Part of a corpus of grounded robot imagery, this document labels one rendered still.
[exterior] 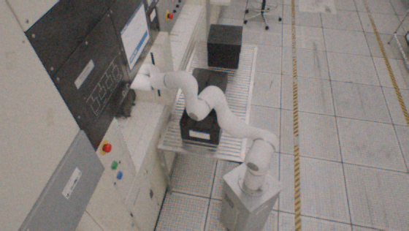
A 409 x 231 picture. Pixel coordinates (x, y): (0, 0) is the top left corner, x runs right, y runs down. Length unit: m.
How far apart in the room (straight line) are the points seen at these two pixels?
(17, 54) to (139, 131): 1.20
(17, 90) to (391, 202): 2.85
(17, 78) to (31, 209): 0.38
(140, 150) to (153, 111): 0.33
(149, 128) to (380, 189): 2.15
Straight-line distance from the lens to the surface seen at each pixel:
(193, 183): 2.61
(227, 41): 2.33
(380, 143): 3.34
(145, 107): 2.02
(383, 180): 3.09
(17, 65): 0.82
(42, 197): 0.98
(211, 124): 2.00
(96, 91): 1.12
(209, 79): 2.19
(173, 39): 2.60
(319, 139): 3.08
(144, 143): 1.82
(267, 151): 1.41
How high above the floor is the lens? 2.34
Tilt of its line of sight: 50 degrees down
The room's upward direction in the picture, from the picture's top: straight up
